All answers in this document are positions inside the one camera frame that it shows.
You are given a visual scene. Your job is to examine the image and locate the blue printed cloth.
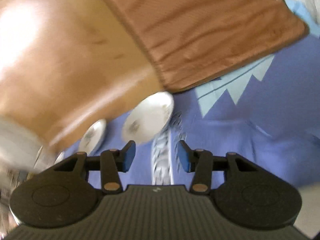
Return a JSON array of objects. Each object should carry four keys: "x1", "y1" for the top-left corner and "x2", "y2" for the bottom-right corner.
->
[{"x1": 63, "y1": 34, "x2": 320, "y2": 189}]

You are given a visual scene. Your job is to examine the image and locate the large white plate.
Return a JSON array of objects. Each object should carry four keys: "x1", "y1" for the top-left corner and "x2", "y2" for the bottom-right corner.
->
[{"x1": 121, "y1": 92, "x2": 174, "y2": 144}]

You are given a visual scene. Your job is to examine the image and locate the small white plate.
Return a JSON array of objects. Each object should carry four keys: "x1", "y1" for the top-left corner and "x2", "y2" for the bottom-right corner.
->
[{"x1": 78, "y1": 119, "x2": 107, "y2": 155}]

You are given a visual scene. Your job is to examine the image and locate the light blue cartoon sheet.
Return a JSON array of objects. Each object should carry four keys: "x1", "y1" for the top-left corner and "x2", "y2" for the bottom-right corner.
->
[{"x1": 286, "y1": 0, "x2": 319, "y2": 38}]

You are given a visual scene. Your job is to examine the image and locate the brown fabric mat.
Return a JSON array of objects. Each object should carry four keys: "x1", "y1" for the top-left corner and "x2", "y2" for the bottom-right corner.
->
[{"x1": 104, "y1": 0, "x2": 309, "y2": 92}]

